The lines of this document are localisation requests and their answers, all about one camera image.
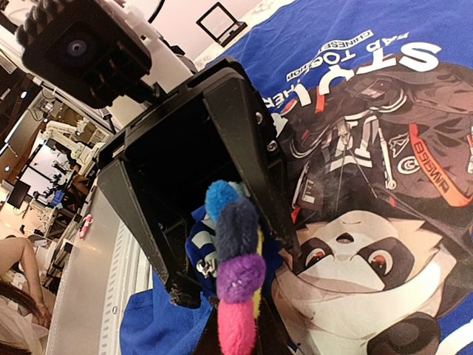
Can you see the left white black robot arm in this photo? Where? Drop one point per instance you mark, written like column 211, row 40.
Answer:
column 199, row 127

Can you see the pink toy on floor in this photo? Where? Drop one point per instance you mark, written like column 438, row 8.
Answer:
column 84, row 228

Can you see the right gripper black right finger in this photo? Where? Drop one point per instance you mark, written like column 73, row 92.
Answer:
column 270, row 339

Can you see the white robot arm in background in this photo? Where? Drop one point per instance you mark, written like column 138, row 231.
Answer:
column 151, row 324

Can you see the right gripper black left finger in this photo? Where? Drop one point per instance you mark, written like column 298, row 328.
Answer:
column 209, row 342

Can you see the black box with silver brooch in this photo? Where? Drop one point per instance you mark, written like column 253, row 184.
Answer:
column 220, row 24

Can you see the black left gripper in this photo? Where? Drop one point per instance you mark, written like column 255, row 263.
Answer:
column 155, row 171

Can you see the bystander forearm in background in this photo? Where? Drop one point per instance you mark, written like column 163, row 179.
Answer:
column 20, row 250

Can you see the aluminium front rail frame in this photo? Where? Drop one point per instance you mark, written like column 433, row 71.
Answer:
column 105, row 268

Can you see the bystander hand in background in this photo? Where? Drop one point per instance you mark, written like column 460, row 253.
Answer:
column 45, row 317

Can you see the blue printed t-shirt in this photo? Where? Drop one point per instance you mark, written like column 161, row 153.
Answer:
column 372, row 104

